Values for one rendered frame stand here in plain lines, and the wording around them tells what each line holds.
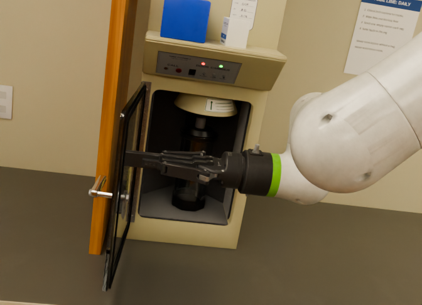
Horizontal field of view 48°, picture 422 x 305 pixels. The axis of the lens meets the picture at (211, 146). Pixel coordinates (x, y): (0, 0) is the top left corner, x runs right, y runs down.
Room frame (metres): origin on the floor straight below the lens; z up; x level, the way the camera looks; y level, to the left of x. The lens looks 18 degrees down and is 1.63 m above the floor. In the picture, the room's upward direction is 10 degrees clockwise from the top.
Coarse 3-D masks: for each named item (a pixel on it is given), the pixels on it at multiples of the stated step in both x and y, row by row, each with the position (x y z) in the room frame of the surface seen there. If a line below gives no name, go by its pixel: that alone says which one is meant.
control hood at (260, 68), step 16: (144, 48) 1.07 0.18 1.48; (160, 48) 1.06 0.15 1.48; (176, 48) 1.06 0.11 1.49; (192, 48) 1.06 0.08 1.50; (208, 48) 1.06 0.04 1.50; (224, 48) 1.07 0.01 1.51; (240, 48) 1.09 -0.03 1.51; (256, 48) 1.15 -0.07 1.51; (144, 64) 1.10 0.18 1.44; (256, 64) 1.10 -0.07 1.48; (272, 64) 1.10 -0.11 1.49; (208, 80) 1.15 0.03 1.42; (240, 80) 1.14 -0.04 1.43; (256, 80) 1.14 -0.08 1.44; (272, 80) 1.14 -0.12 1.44
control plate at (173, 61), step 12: (168, 60) 1.09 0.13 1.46; (180, 60) 1.09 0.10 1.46; (192, 60) 1.09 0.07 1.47; (204, 60) 1.09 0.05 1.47; (216, 60) 1.09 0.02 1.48; (156, 72) 1.13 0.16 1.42; (168, 72) 1.12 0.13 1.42; (180, 72) 1.12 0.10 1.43; (216, 72) 1.12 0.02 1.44; (228, 72) 1.12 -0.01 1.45
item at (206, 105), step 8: (184, 96) 1.23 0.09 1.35; (192, 96) 1.22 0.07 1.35; (200, 96) 1.21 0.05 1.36; (208, 96) 1.21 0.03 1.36; (176, 104) 1.24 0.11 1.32; (184, 104) 1.22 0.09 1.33; (192, 104) 1.21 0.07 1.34; (200, 104) 1.20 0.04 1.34; (208, 104) 1.20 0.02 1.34; (216, 104) 1.21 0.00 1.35; (224, 104) 1.22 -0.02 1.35; (232, 104) 1.25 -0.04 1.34; (192, 112) 1.20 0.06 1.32; (200, 112) 1.19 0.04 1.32; (208, 112) 1.19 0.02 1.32; (216, 112) 1.20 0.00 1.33; (224, 112) 1.21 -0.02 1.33; (232, 112) 1.24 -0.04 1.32
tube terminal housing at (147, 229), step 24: (216, 0) 1.18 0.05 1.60; (264, 0) 1.19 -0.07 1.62; (216, 24) 1.18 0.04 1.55; (264, 24) 1.19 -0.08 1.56; (216, 96) 1.18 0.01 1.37; (240, 96) 1.19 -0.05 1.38; (264, 96) 1.20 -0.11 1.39; (144, 144) 1.16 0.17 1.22; (240, 216) 1.20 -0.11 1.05; (168, 240) 1.17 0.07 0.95; (192, 240) 1.18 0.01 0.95; (216, 240) 1.19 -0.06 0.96
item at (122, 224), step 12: (132, 96) 0.97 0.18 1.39; (120, 120) 0.84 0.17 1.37; (132, 120) 0.96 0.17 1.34; (120, 132) 0.84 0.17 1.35; (132, 132) 0.98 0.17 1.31; (120, 144) 0.84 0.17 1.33; (132, 144) 1.00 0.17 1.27; (132, 168) 1.06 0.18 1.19; (120, 180) 0.87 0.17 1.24; (132, 180) 1.09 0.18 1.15; (120, 204) 0.91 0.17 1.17; (120, 216) 0.93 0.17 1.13; (120, 228) 0.96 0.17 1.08; (108, 240) 0.84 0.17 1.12; (120, 240) 0.98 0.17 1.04; (108, 252) 0.84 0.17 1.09; (108, 264) 0.84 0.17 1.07
